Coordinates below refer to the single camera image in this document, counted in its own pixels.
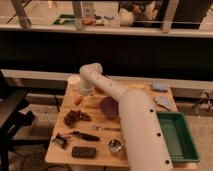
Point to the blue sponge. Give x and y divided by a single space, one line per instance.
160 87

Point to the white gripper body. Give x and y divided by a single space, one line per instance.
85 92

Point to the green plastic tray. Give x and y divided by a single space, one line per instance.
180 142

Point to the black binder clip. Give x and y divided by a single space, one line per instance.
60 140

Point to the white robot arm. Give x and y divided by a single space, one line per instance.
143 138

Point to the red bowl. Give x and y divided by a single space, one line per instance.
98 90

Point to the black chair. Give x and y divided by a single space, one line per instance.
11 119

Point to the bunch of dark grapes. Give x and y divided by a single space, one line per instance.
74 116

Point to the white plastic cup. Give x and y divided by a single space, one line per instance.
74 82

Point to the dark rectangular sponge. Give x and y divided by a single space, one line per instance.
83 152

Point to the black handled peeler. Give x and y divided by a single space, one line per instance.
85 136

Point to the purple bowl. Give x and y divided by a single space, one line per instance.
109 107

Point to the grey blue cloth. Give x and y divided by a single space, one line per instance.
164 102

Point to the small metal cup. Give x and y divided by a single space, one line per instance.
114 146

